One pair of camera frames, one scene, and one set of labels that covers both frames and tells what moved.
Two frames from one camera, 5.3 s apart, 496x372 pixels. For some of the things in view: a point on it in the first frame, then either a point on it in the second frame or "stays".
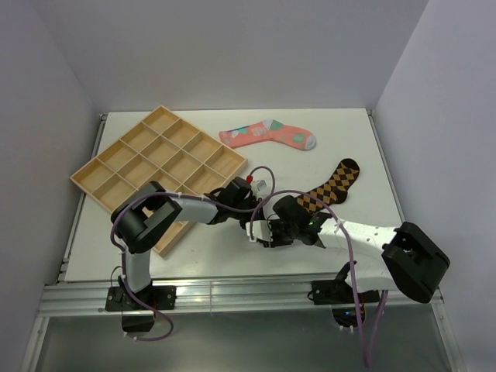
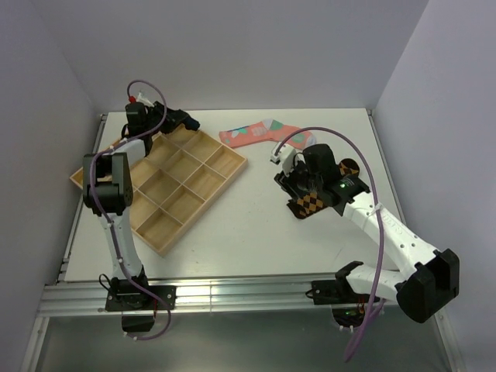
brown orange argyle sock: x=333 y=191 stays
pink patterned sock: x=270 y=130 stays
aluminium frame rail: x=271 y=297 stays
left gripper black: x=258 y=215 to x=172 y=120
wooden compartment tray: x=164 y=149 stays
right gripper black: x=276 y=242 to x=287 y=183
